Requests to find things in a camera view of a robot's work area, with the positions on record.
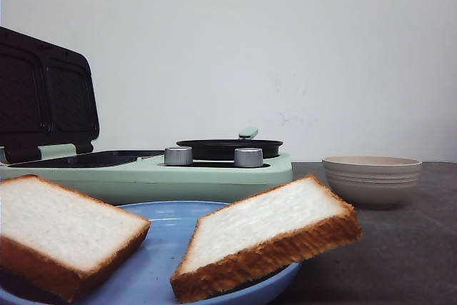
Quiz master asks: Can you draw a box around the bread slice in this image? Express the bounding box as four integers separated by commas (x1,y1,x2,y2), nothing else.
170,174,362,303
1,175,151,303

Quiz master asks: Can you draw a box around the beige ribbed bowl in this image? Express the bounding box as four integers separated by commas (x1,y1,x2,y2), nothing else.
322,156,422,209

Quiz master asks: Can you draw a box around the mint green breakfast maker base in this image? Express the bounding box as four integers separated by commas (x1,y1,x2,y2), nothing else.
1,150,293,205

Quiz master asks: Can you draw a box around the right silver knob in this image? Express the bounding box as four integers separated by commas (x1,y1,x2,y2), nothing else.
233,147,263,168

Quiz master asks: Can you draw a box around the silver knob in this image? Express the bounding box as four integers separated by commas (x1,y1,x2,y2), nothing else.
233,147,263,168
164,146,193,166

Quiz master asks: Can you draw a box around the left silver knob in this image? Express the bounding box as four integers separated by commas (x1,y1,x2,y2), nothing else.
164,146,193,166

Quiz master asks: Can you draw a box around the blue plate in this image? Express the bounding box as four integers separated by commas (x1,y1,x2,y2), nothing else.
0,200,303,305

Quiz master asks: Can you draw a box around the black frying pan mint handle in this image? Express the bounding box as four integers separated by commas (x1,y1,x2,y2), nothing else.
176,126,283,161

